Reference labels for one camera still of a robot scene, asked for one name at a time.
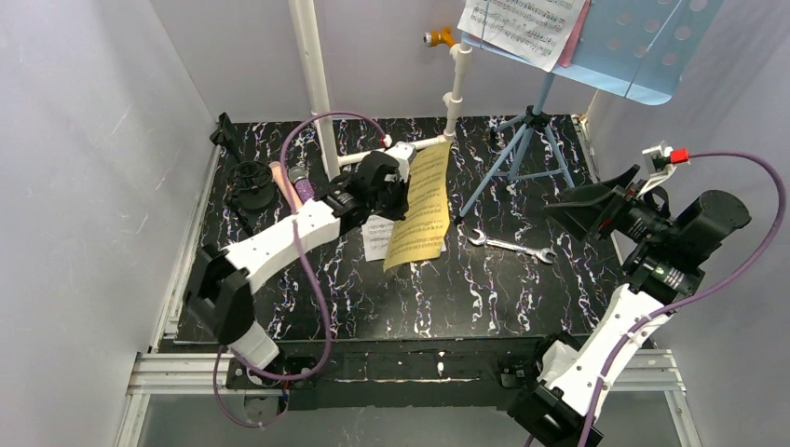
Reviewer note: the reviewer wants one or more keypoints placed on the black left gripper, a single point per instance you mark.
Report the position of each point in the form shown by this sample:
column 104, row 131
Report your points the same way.
column 383, row 190

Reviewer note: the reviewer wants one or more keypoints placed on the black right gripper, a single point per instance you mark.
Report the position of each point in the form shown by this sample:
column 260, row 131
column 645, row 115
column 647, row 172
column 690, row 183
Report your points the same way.
column 615, row 209

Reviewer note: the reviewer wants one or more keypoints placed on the yellow sheet music page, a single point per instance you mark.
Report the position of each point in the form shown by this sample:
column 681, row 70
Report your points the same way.
column 427, row 193

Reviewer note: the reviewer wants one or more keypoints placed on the pink toy microphone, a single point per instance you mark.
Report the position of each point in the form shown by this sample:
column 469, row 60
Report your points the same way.
column 285, row 186

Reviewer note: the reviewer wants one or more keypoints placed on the black tripod shock-mount stand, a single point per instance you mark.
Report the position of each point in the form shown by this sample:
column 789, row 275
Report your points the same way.
column 251, row 191

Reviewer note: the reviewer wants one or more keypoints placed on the black round-base microphone stand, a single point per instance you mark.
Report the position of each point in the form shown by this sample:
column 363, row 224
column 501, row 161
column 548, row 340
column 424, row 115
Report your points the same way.
column 224, row 136

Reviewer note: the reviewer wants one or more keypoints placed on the pink paper sheet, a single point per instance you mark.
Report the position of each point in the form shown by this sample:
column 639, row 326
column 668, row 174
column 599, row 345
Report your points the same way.
column 572, row 42

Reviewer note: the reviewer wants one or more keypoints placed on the blue tripod music stand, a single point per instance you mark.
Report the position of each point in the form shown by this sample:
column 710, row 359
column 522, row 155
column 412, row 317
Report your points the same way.
column 637, row 50

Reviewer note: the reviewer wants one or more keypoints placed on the purple glitter microphone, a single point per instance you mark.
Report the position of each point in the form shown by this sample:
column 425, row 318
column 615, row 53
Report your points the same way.
column 298, row 176

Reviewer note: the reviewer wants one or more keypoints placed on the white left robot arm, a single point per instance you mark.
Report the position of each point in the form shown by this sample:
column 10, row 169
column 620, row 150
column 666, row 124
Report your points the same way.
column 220, row 289

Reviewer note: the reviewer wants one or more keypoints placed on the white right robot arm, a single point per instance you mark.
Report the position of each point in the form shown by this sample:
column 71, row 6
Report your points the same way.
column 561, row 405

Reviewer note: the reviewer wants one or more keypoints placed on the silver open-end wrench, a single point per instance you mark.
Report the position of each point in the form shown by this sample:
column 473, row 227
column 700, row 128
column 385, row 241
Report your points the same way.
column 480, row 238

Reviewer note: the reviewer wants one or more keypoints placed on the orange pipe valve fitting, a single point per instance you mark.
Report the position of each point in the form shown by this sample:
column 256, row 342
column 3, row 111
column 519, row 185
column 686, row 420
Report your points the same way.
column 435, row 38

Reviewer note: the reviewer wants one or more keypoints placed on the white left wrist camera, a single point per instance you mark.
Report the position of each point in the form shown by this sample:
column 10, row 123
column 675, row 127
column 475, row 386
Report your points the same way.
column 404, row 154

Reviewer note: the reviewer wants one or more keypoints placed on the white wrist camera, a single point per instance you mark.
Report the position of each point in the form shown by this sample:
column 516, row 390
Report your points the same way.
column 404, row 154
column 661, row 162

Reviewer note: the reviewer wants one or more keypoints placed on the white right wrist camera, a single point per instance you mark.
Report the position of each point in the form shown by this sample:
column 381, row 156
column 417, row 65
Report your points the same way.
column 661, row 162

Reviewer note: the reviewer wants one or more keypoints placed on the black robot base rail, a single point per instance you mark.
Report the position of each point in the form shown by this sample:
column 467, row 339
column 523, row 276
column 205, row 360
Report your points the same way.
column 471, row 372

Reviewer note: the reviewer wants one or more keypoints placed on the white PVC pipe frame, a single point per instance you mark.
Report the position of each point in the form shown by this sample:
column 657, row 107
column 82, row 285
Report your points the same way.
column 306, row 30

